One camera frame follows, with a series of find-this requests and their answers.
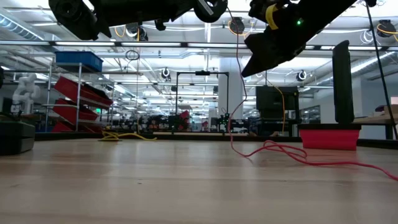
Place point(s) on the black monitor on cart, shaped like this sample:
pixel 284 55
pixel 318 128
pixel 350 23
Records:
pixel 273 102

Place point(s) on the black aluminium table frame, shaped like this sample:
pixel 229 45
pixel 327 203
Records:
pixel 264 138

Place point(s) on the black gantry frame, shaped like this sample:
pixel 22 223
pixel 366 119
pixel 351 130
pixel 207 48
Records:
pixel 202 73

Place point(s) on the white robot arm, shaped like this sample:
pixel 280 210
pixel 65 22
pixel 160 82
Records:
pixel 26 93

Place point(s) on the cardboard box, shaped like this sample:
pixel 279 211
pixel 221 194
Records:
pixel 392 109

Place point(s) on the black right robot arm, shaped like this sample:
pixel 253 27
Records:
pixel 329 12

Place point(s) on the white building column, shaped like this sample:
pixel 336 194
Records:
pixel 231 93

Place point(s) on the red collapsible tray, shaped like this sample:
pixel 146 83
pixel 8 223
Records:
pixel 329 140

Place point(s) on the metal shelf rack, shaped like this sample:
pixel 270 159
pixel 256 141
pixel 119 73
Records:
pixel 78 93

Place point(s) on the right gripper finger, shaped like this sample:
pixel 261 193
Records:
pixel 256 67

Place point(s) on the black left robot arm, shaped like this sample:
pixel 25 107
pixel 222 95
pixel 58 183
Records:
pixel 74 15

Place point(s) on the wood-topped work table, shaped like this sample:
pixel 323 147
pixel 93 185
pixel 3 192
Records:
pixel 373 119

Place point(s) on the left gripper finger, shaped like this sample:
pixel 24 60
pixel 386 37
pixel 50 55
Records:
pixel 189 6

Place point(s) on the blue storage bin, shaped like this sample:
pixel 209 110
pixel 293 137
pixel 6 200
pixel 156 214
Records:
pixel 77 60

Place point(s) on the black zip case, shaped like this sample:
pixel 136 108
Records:
pixel 15 138

